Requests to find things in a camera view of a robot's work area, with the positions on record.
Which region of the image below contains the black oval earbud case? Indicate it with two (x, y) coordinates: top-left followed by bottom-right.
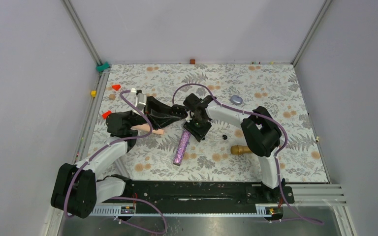
(170, 104), (189, 118)

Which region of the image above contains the peach pink microphone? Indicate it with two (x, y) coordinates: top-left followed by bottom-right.
(132, 124), (164, 135)

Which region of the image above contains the floral table mat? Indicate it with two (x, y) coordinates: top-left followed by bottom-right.
(84, 64), (328, 183)

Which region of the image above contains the red triangular block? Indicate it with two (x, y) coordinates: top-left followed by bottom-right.
(111, 84), (121, 91)

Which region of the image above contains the teal clamp block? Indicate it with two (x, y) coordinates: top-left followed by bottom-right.
(96, 61), (110, 72)

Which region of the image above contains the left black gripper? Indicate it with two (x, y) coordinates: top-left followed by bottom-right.
(126, 96), (182, 130)

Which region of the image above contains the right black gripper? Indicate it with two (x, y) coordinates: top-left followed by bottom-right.
(184, 114), (213, 143)

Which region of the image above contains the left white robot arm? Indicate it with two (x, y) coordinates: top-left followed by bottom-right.
(50, 94), (188, 218)

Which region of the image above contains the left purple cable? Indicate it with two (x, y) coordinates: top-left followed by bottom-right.
(63, 89), (168, 235)

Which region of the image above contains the lavender earbud charging case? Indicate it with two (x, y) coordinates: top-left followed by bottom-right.
(230, 95), (243, 106)

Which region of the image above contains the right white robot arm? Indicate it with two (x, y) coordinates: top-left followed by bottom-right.
(184, 93), (294, 204)

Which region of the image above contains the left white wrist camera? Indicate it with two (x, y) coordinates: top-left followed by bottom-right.
(131, 88), (147, 113)

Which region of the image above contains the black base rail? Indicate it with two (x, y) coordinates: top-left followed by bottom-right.
(121, 180), (295, 215)

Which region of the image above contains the gold microphone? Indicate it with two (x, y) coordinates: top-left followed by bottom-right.
(230, 145), (252, 155)

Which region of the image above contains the red rectangular block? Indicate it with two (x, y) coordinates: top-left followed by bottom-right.
(102, 110), (112, 119)

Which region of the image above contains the purple glitter microphone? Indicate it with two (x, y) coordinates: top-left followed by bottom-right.
(173, 130), (191, 166)

